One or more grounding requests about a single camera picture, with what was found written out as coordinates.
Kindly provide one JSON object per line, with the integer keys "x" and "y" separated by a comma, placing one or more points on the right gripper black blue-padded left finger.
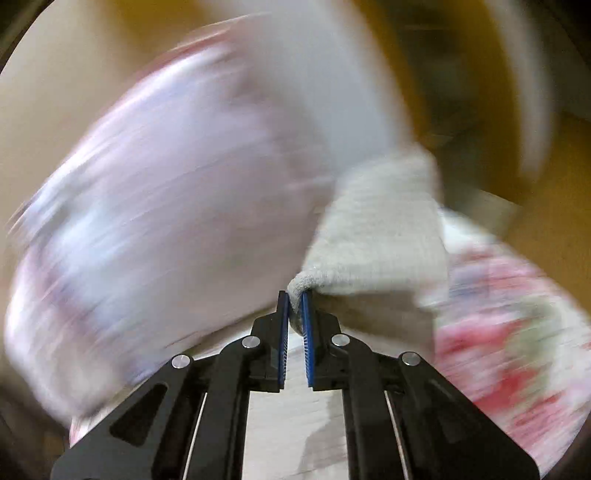
{"x": 188, "y": 420}

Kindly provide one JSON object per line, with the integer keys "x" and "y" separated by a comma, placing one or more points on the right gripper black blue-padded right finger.
{"x": 403, "y": 419}

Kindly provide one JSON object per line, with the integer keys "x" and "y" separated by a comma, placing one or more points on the white red floral bedsheet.
{"x": 516, "y": 346}

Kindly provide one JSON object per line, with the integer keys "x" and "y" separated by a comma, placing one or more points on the beige cable-knit sweater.
{"x": 379, "y": 264}

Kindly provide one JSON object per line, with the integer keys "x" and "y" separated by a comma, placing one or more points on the pink floral left pillow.
{"x": 185, "y": 208}

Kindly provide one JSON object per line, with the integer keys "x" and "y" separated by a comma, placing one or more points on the brown wooden headboard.
{"x": 498, "y": 93}

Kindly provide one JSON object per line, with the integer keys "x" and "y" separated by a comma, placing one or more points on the pink lavender-print right pillow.
{"x": 321, "y": 59}

